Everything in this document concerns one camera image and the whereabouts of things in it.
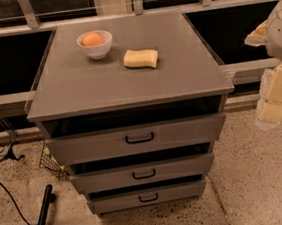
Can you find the orange fruit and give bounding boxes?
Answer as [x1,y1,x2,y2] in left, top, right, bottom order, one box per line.
[82,32,103,47]

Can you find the grey drawer cabinet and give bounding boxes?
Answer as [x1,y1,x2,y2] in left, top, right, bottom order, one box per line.
[28,12,234,215]

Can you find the wire mesh basket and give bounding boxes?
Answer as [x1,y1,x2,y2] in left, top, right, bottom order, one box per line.
[39,145,69,180]

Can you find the grey top drawer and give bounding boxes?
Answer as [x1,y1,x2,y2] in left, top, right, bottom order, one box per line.
[46,113,225,166]

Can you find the black floor cable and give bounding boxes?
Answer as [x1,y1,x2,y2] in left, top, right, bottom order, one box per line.
[0,128,50,225]

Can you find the grey bottom drawer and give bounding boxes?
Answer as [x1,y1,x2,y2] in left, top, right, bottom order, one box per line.
[87,179,206,215]

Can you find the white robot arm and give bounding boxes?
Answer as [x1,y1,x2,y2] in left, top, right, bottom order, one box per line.
[244,0,282,131]

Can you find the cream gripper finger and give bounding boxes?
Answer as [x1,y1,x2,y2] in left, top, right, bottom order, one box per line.
[244,21,267,47]
[255,63,282,131]

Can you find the yellow sponge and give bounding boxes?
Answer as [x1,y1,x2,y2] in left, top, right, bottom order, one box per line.
[123,49,158,68]

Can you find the grey drawer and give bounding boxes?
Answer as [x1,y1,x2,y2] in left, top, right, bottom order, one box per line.
[70,152,214,193]
[46,113,225,166]
[87,179,206,215]

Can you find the metal window railing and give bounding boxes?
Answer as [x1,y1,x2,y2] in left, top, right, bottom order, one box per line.
[0,0,269,121]

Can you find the white ceramic bowl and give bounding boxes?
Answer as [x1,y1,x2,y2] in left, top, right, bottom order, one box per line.
[76,30,113,60]

